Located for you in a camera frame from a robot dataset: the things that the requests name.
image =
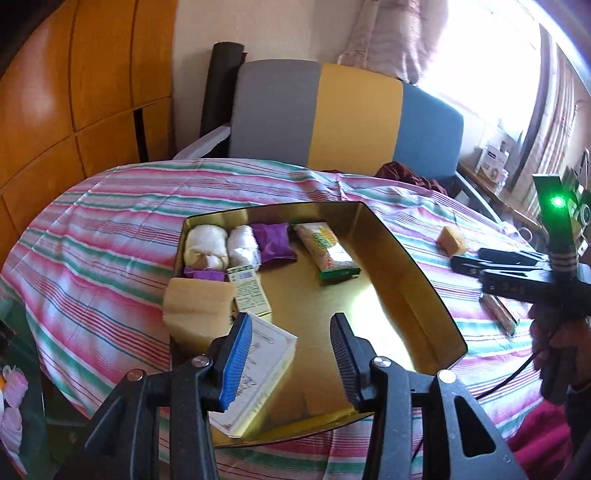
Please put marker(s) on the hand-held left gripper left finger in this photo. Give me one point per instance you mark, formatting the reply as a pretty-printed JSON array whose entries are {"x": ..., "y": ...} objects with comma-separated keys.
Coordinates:
[{"x": 238, "y": 360}]

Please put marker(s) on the magenta clothing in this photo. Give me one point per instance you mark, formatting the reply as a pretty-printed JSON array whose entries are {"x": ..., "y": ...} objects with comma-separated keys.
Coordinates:
[{"x": 545, "y": 438}]

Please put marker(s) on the gold metal tin box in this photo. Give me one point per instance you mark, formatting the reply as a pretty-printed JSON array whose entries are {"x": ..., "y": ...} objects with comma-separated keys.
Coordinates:
[{"x": 369, "y": 300}]

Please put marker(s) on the white armrest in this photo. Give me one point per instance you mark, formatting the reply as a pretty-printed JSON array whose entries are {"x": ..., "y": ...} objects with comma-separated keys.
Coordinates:
[{"x": 203, "y": 143}]

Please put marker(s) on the white sock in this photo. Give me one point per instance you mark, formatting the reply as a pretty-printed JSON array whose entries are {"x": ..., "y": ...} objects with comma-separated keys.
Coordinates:
[{"x": 242, "y": 244}]

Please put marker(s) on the wooden side desk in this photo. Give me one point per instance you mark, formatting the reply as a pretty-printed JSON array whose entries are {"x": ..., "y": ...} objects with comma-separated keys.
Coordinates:
[{"x": 498, "y": 194}]

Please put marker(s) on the yellow sponge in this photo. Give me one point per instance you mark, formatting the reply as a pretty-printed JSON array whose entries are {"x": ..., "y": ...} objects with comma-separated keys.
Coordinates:
[
  {"x": 452, "y": 240},
  {"x": 194, "y": 304}
]

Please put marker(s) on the striped curtain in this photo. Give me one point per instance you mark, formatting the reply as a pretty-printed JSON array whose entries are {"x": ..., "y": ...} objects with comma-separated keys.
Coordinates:
[{"x": 554, "y": 115}]

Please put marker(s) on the small purple packet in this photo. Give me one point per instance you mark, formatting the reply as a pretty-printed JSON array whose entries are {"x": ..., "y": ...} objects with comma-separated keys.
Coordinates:
[{"x": 207, "y": 274}]

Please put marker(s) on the dark red cloth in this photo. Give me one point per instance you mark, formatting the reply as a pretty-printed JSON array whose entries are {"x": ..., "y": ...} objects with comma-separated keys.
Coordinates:
[{"x": 406, "y": 175}]

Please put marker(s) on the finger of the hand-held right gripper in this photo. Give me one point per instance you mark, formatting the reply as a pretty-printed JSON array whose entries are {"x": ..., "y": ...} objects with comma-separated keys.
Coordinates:
[
  {"x": 508, "y": 254},
  {"x": 480, "y": 266}
]

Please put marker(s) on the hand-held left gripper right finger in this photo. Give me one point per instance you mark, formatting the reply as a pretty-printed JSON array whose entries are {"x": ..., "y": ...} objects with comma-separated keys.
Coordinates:
[{"x": 344, "y": 355}]

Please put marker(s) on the person's right hand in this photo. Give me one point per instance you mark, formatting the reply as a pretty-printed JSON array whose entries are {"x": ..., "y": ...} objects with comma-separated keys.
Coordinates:
[{"x": 554, "y": 341}]

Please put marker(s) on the black rolled mat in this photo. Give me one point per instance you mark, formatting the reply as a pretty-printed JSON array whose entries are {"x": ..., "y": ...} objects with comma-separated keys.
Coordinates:
[{"x": 221, "y": 83}]

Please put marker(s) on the purple pouch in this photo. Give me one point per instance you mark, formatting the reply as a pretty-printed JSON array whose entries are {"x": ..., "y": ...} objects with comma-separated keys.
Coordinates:
[{"x": 272, "y": 242}]

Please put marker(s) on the white carton box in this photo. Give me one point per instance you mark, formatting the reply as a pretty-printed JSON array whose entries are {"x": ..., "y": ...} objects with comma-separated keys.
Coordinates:
[{"x": 491, "y": 159}]

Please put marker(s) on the cream rolled sock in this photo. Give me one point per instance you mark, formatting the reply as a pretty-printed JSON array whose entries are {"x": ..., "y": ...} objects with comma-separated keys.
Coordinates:
[{"x": 205, "y": 242}]

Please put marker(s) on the brown bar packet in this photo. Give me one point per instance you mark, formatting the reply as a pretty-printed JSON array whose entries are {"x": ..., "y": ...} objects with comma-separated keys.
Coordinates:
[{"x": 501, "y": 316}]

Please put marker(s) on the green white snack packet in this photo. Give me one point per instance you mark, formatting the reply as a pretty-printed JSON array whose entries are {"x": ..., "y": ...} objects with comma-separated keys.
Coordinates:
[{"x": 328, "y": 251}]

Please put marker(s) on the white cardboard box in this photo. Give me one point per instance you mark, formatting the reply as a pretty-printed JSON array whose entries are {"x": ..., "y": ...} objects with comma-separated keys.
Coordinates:
[{"x": 272, "y": 355}]

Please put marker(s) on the pink plastic items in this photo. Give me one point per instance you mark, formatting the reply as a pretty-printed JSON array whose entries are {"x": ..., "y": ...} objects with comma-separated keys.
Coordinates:
[{"x": 11, "y": 406}]

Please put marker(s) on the wooden wardrobe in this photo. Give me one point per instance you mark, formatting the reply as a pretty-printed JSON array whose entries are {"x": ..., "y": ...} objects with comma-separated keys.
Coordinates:
[{"x": 69, "y": 92}]

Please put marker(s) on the pink curtain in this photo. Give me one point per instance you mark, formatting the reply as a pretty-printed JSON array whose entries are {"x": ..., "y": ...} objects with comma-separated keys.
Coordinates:
[{"x": 392, "y": 41}]

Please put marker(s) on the yellow green small box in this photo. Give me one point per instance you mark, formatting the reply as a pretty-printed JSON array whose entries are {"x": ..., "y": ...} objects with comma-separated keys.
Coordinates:
[{"x": 249, "y": 295}]

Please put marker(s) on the grey yellow blue chair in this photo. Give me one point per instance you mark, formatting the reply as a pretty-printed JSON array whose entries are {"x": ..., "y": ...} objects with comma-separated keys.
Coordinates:
[{"x": 360, "y": 115}]

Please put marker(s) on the striped bedsheet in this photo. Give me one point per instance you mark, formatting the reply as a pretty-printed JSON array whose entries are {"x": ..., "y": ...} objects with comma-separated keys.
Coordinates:
[{"x": 92, "y": 230}]

